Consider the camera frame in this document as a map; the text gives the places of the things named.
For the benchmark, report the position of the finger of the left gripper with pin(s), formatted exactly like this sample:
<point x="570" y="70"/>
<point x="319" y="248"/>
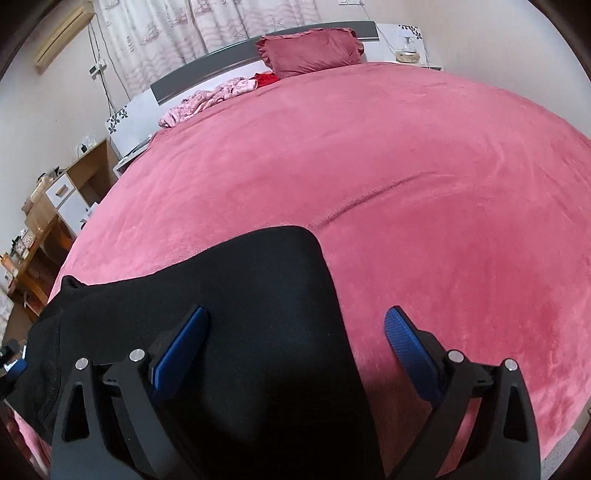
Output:
<point x="12" y="367"/>

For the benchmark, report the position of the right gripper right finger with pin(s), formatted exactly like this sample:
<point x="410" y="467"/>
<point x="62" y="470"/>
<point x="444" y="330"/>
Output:
<point x="503" y="443"/>

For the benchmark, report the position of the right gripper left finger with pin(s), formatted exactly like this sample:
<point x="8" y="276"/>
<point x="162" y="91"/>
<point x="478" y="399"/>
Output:
<point x="107" y="426"/>

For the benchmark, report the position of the black pants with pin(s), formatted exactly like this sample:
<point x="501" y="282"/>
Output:
<point x="274" y="393"/>

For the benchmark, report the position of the wooden desk with shelves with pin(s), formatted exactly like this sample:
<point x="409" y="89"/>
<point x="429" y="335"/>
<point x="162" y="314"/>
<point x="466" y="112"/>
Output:
<point x="31" y="275"/>

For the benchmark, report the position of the white drawer cabinet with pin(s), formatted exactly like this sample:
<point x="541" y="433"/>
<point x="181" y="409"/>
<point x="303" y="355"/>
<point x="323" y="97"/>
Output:
<point x="69" y="203"/>

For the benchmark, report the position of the left white nightstand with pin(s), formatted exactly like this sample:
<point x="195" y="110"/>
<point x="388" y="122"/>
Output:
<point x="125" y="162"/>

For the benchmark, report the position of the pink fleece bed blanket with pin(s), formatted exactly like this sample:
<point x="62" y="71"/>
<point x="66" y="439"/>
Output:
<point x="467" y="204"/>

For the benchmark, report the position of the pink patterned pajamas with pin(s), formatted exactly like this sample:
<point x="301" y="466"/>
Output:
<point x="201" y="100"/>

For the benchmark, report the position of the patterned white curtain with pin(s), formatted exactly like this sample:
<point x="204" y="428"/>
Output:
<point x="150" y="39"/>

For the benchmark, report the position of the red garment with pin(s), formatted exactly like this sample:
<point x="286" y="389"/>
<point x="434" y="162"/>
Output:
<point x="265" y="79"/>

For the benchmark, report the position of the glass bedside lamp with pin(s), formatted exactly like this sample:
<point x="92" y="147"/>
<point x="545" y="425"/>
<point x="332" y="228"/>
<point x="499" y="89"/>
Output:
<point x="408" y="53"/>

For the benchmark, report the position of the dark red ruffled pillow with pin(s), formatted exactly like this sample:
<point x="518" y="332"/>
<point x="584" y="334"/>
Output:
<point x="310" y="51"/>

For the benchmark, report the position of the wall air conditioner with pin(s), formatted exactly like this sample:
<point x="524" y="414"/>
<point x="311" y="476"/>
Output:
<point x="72" y="24"/>

